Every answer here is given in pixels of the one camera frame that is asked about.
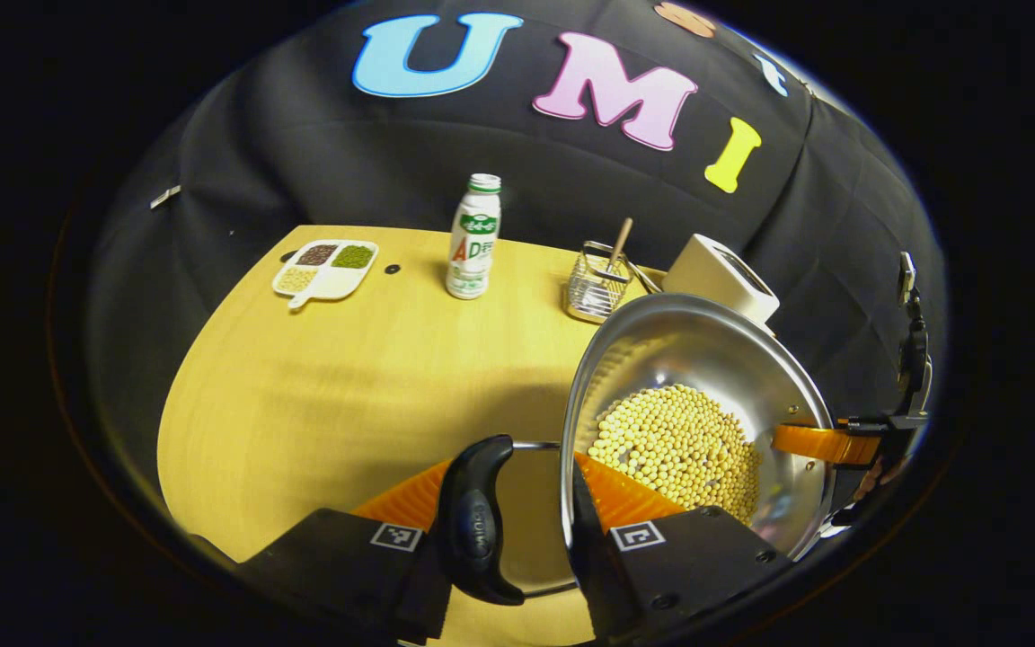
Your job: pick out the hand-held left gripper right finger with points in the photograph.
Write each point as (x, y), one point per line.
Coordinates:
(594, 575)

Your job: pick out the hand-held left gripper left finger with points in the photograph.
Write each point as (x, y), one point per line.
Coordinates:
(338, 566)

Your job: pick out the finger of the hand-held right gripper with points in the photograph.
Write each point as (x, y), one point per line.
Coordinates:
(818, 443)

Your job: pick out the pile of yellow soybeans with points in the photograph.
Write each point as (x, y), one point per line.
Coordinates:
(675, 449)

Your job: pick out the white toaster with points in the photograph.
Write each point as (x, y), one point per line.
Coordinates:
(717, 274)

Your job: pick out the wooden stick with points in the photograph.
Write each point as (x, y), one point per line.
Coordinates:
(620, 244)

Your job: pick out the white divided dish with beans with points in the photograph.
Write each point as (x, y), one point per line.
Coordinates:
(324, 270)

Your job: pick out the white and green drink bottle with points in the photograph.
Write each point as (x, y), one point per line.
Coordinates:
(473, 243)

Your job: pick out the small white clip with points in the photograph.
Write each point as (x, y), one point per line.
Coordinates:
(164, 196)

